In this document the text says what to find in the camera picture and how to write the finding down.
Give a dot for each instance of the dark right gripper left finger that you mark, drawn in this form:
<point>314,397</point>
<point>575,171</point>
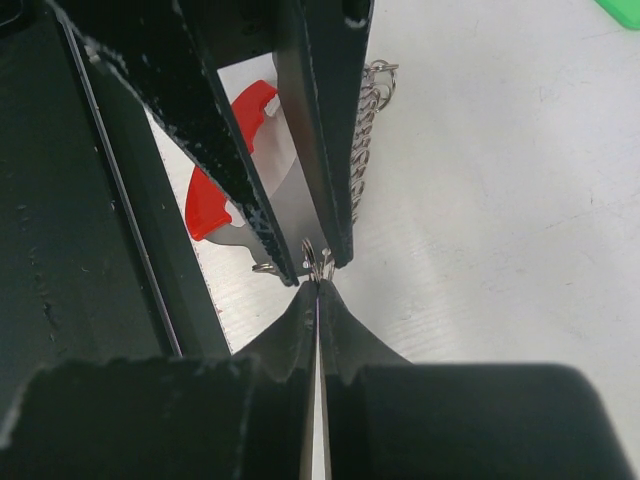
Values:
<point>247,416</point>

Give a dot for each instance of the key with green tag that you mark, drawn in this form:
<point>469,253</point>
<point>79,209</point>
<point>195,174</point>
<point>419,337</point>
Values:
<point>625,12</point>

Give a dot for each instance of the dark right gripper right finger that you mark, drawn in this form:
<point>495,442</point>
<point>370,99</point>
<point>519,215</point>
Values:
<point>388,418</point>

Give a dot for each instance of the red handled metal key organizer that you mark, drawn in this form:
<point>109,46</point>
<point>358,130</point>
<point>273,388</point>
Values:
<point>209,216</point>

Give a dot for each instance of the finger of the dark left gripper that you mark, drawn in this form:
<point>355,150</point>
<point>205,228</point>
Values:
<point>152,49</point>
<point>319,51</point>

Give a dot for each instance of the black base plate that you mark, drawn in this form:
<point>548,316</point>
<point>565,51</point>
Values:
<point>96,262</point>

